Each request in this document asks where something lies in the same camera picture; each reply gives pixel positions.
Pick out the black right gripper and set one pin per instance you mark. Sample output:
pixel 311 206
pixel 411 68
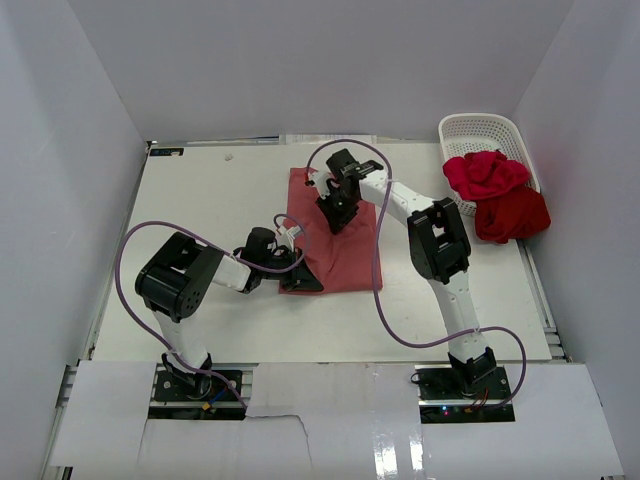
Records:
pixel 336 220

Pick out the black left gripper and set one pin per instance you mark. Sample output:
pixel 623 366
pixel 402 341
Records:
pixel 305 279

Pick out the salmon pink t shirt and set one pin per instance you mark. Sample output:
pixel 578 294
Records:
pixel 342 263

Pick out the red t shirt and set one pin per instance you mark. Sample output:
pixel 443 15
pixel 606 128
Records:
pixel 506 207

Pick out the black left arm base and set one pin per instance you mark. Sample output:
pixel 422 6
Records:
pixel 211 400

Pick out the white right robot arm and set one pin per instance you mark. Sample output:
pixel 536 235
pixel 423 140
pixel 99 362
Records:
pixel 439 248

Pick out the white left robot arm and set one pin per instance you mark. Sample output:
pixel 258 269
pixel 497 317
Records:
pixel 174 282

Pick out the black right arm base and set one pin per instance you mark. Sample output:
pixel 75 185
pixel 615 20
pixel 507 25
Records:
pixel 445 399

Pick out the white plastic basket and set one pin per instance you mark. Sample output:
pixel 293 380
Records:
pixel 474 132

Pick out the black table label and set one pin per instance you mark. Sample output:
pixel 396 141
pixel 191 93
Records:
pixel 166 152

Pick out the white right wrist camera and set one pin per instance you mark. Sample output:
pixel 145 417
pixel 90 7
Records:
pixel 322 181

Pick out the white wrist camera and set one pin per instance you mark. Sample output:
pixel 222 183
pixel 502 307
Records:
pixel 287 236
pixel 322 181

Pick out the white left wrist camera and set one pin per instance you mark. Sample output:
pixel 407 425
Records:
pixel 287 236

